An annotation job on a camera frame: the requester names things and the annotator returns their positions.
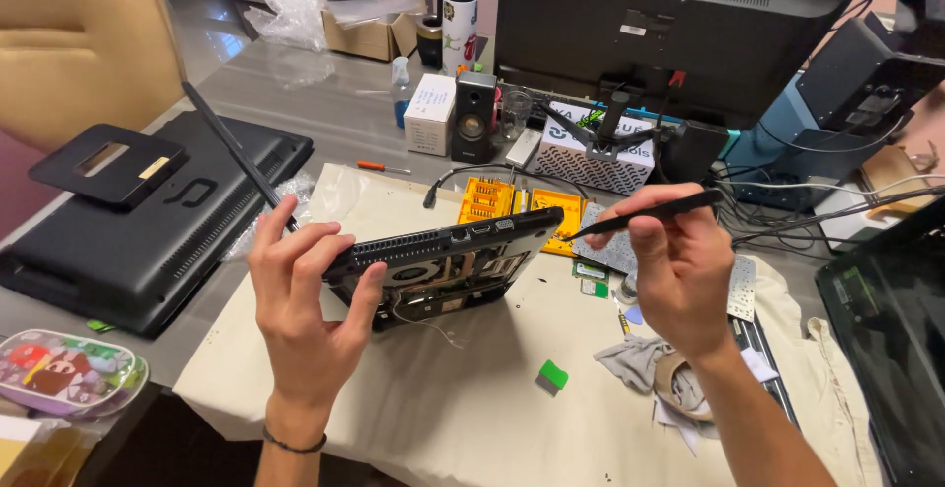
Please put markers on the person's left hand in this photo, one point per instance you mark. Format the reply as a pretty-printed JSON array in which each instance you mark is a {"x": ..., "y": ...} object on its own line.
[{"x": 303, "y": 324}]

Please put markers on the person's right hand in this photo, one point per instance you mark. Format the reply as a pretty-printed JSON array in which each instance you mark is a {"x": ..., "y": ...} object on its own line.
[{"x": 686, "y": 280}]

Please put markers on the black plastic spudger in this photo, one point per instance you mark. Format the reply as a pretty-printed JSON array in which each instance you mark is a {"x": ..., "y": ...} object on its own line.
[{"x": 686, "y": 205}]

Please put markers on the black laptop base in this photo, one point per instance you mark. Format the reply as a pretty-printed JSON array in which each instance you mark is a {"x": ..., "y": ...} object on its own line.
[{"x": 450, "y": 265}]

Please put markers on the perforated grey metal plate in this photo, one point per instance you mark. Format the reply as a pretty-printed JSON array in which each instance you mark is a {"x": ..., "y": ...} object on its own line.
[{"x": 742, "y": 287}]

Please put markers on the small clear jar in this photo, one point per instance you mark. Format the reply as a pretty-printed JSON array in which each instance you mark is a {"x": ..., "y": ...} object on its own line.
[{"x": 627, "y": 291}]

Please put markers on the blue plastic pick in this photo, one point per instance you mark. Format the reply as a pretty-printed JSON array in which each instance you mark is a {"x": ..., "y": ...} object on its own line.
[{"x": 633, "y": 315}]

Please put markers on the grey rag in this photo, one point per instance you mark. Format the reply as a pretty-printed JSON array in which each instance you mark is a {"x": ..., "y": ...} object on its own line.
[{"x": 627, "y": 361}]

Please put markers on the beige tape roll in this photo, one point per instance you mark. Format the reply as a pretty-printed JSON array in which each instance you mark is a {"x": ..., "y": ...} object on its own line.
[{"x": 664, "y": 383}]

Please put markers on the crumpled clear plastic wrap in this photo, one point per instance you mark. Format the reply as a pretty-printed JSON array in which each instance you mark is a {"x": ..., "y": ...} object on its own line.
[{"x": 292, "y": 191}]

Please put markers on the white box with black pattern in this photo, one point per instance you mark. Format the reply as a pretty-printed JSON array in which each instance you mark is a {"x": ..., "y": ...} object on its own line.
[{"x": 590, "y": 169}]

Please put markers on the green plastic scraper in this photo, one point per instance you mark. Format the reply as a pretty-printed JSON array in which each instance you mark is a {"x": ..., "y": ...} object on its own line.
[{"x": 554, "y": 376}]

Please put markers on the blue machine housing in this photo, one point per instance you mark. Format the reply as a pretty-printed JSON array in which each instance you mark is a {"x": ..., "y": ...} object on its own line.
[{"x": 782, "y": 147}]

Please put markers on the cream cloth mat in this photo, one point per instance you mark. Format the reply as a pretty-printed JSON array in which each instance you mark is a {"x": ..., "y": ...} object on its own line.
[{"x": 443, "y": 413}]

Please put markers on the small black tripod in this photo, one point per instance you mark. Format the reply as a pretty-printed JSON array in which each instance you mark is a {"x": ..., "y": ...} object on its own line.
[{"x": 611, "y": 129}]

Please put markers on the large black laptop shell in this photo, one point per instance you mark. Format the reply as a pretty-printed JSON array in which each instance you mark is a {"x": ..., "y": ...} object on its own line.
[{"x": 148, "y": 250}]

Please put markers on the long thin black strip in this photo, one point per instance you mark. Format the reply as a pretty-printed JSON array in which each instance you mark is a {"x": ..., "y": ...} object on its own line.
[{"x": 236, "y": 151}]

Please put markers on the small green plastic piece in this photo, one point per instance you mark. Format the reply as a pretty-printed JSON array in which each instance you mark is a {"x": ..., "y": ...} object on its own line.
[{"x": 100, "y": 326}]

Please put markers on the black laptop screen panel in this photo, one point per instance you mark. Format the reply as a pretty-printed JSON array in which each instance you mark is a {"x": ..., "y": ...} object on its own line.
[{"x": 886, "y": 339}]

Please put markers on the flat silver device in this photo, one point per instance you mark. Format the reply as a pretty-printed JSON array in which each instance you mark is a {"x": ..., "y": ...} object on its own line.
[{"x": 524, "y": 149}]

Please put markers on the yellow screwdriver bit case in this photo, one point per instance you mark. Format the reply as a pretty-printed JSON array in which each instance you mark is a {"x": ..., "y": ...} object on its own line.
[{"x": 483, "y": 199}]

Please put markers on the colourful clear pouch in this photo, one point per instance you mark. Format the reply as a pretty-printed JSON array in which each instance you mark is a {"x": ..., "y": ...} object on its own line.
[{"x": 70, "y": 372}]

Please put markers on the clear drinking glass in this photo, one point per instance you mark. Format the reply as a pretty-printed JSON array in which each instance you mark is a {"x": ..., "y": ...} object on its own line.
[{"x": 515, "y": 114}]

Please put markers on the spray bottle with blue liquid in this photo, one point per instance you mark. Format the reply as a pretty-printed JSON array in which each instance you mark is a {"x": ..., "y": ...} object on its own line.
[{"x": 400, "y": 99}]

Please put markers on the white cardboard box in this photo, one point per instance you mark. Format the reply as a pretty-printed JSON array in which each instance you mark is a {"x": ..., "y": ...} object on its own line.
[{"x": 430, "y": 114}]

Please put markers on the small black cover panel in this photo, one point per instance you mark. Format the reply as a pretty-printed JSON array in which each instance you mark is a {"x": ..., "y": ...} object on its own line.
[{"x": 111, "y": 166}]

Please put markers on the black computer monitor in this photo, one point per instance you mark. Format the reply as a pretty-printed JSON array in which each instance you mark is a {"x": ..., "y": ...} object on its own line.
[{"x": 664, "y": 22}]

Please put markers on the black desktop speaker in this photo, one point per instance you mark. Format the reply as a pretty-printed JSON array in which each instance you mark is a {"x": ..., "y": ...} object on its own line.
[{"x": 472, "y": 118}]

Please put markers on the black machine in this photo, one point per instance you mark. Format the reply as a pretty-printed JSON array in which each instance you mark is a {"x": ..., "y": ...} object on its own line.
[{"x": 864, "y": 73}]

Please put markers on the yellow packets in plastic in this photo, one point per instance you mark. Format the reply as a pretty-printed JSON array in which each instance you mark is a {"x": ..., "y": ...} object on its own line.
[{"x": 37, "y": 454}]

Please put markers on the brown cardboard box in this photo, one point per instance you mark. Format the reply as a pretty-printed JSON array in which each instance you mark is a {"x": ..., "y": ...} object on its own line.
[{"x": 373, "y": 33}]

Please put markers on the clear plastic bag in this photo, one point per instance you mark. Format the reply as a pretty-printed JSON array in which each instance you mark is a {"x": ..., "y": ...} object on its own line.
[{"x": 292, "y": 18}]

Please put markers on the black mug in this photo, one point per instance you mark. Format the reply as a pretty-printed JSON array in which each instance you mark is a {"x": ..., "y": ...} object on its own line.
[{"x": 429, "y": 44}]

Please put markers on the white stickered water bottle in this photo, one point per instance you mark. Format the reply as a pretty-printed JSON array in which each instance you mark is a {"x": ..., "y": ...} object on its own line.
[{"x": 459, "y": 29}]

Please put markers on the beige leather chair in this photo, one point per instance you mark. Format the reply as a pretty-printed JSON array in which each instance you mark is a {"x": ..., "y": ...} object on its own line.
[{"x": 81, "y": 44}]

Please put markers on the black laptop bezel frame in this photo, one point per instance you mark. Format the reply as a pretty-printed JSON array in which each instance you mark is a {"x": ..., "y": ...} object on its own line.
[{"x": 768, "y": 369}]

